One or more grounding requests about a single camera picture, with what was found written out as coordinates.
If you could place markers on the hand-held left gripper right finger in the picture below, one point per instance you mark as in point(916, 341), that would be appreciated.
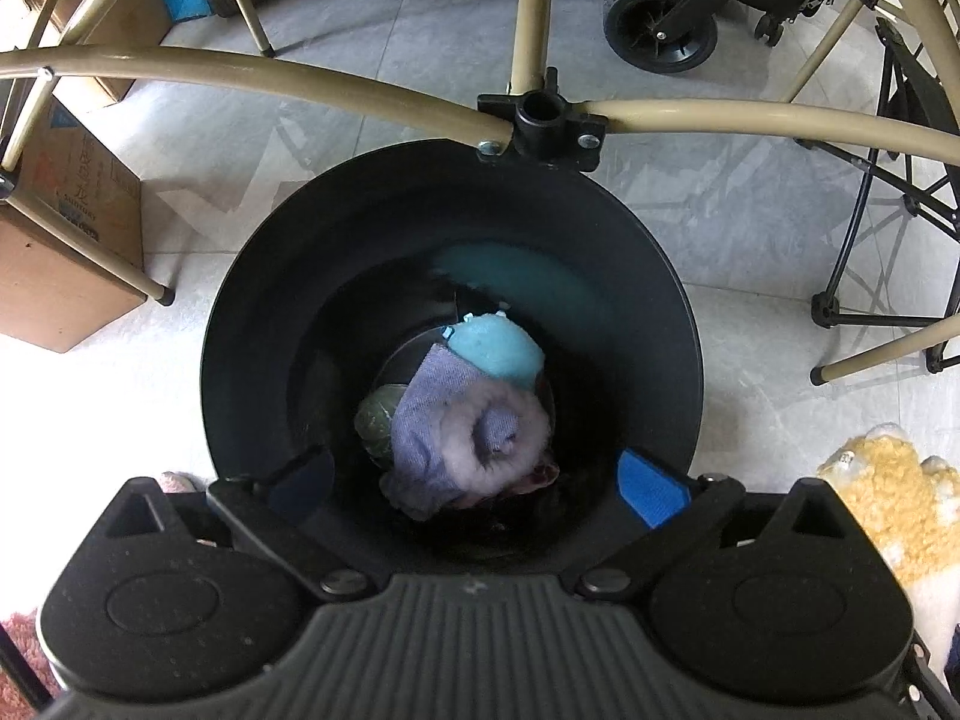
point(652, 487)

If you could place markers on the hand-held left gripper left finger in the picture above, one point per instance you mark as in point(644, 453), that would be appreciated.
point(304, 476)

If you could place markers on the purple woven cloth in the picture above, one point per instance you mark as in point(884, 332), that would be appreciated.
point(424, 427)

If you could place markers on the lavender fluffy cloth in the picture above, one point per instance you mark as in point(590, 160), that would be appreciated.
point(517, 420)

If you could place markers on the black trash bin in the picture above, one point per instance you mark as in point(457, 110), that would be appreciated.
point(300, 277)

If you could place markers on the teal fluffy cloth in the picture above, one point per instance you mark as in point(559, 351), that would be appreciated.
point(495, 349)

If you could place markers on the yellow plush toy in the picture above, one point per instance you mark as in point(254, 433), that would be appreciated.
point(892, 495)

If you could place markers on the green cloth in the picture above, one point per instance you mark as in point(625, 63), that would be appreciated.
point(379, 420)

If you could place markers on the printed cardboard box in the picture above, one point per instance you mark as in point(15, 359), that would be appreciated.
point(67, 270)

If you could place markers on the tan folding table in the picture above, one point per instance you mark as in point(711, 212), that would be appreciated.
point(300, 79)

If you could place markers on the folding wagon cart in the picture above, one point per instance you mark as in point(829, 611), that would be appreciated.
point(652, 15)

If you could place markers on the brown cardboard box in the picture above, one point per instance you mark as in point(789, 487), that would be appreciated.
point(112, 37)

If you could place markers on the black folding chair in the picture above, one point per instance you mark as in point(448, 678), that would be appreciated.
point(919, 82)

